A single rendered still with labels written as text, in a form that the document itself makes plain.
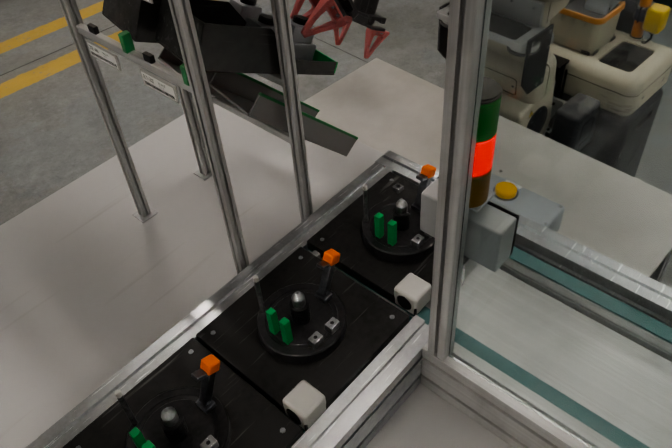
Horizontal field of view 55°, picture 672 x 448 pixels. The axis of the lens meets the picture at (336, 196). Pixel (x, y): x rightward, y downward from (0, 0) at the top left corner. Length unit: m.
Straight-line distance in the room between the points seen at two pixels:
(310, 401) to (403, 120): 0.85
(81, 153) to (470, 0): 2.71
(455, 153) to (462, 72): 0.10
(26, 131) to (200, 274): 2.28
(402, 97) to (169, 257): 0.72
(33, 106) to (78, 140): 0.44
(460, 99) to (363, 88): 1.05
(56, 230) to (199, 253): 0.33
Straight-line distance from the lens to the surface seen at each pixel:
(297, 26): 1.16
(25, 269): 1.44
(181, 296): 1.27
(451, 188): 0.75
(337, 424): 0.96
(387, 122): 1.60
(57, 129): 3.41
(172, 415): 0.91
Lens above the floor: 1.81
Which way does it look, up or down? 43 degrees down
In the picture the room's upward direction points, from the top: 5 degrees counter-clockwise
